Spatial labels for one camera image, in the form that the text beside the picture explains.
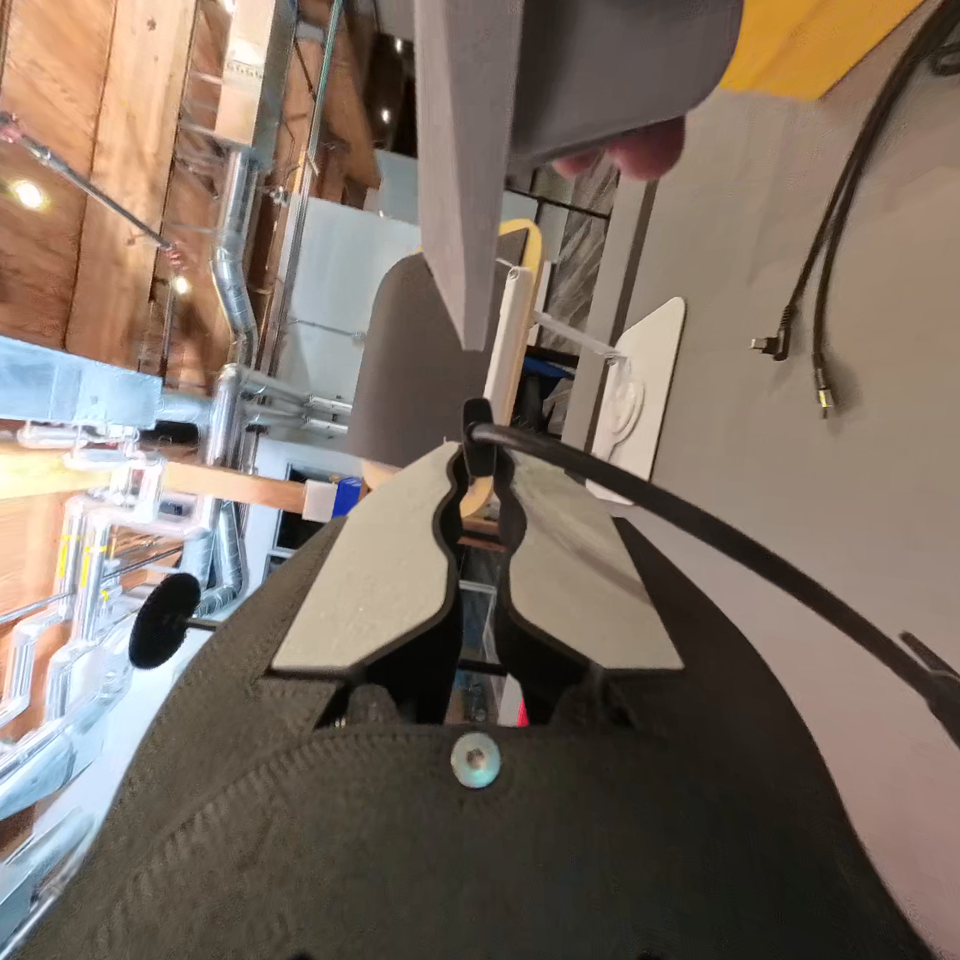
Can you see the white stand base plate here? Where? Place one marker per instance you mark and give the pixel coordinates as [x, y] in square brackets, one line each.
[660, 336]

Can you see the wooden rail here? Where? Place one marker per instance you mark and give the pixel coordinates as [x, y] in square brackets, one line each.
[225, 484]

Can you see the rectangular metal duct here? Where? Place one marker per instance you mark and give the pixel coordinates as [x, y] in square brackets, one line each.
[255, 67]

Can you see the wooden framed dark board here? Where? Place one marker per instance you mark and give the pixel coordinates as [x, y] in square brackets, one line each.
[405, 375]

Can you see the blue storage box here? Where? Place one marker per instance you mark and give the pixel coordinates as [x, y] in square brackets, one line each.
[347, 496]

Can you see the metal stand rod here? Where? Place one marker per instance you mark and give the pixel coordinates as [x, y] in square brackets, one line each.
[578, 336]

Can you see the silver metal pipe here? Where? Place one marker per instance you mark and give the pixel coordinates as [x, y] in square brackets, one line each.
[220, 412]

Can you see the silver air duct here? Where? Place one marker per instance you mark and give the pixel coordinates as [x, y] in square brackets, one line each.
[232, 299]

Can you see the white foam block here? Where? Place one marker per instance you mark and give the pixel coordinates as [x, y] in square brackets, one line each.
[319, 499]

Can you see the silver flexible duct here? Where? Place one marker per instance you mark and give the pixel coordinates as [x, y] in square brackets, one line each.
[225, 570]

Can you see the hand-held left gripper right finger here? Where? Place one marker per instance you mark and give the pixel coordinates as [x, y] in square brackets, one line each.
[593, 600]

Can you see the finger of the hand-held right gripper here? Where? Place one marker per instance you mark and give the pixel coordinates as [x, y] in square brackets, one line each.
[465, 150]

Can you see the yellow plastic bin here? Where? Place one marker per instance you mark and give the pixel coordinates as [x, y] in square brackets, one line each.
[810, 37]

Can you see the blue cloth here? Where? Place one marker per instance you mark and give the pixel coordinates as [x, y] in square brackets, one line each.
[551, 369]

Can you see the black pole stand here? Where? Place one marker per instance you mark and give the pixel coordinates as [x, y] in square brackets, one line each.
[161, 622]

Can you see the grey lettered USB hub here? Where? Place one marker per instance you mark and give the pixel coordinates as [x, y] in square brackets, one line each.
[750, 555]

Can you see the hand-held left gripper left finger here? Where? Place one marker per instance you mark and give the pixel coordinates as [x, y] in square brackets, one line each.
[368, 592]

